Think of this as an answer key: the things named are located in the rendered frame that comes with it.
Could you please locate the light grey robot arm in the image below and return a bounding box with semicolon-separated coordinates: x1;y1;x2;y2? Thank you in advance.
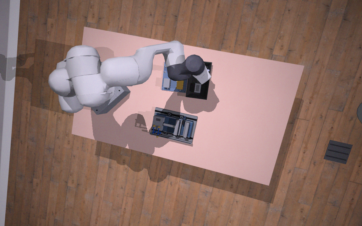
48;40;211;113

